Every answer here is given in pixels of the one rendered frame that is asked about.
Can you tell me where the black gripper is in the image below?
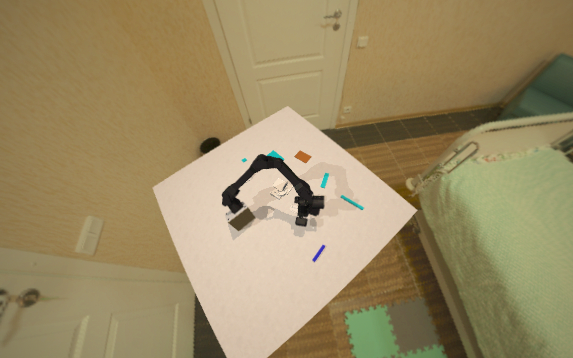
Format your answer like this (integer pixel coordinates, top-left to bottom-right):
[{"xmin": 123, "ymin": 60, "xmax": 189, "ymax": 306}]
[{"xmin": 295, "ymin": 206, "xmax": 309, "ymax": 227}]

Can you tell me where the blue flat bar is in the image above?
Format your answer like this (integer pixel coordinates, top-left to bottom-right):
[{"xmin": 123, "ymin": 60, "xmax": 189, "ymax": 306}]
[{"xmin": 312, "ymin": 245, "xmax": 325, "ymax": 262}]

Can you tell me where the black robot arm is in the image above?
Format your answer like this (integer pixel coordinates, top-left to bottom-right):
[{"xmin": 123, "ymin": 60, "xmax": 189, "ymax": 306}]
[{"xmin": 221, "ymin": 154, "xmax": 325, "ymax": 217}]

